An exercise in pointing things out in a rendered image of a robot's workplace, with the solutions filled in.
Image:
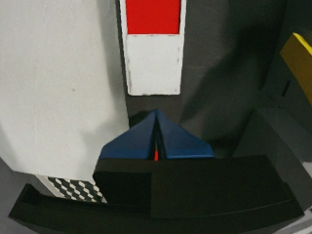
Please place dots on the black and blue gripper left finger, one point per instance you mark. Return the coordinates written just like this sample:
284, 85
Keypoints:
136, 142

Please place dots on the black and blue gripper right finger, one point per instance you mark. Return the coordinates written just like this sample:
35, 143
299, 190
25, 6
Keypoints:
175, 143

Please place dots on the grey open-top box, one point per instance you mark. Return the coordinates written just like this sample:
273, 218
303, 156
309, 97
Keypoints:
274, 132
296, 58

